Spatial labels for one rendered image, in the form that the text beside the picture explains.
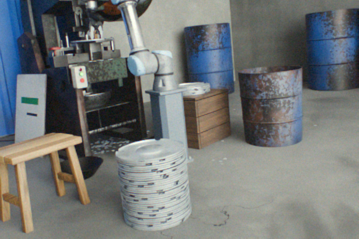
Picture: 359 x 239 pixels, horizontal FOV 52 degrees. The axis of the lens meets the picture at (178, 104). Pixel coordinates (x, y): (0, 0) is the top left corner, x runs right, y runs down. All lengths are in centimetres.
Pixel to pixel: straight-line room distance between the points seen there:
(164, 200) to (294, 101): 122
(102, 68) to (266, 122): 116
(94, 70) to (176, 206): 133
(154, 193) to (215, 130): 119
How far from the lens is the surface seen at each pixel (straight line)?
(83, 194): 185
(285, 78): 233
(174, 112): 212
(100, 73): 258
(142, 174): 143
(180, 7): 510
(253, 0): 566
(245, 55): 577
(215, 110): 254
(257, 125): 240
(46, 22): 288
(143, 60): 203
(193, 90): 251
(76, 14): 270
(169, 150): 151
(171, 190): 147
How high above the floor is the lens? 73
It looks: 10 degrees down
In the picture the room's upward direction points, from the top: 6 degrees counter-clockwise
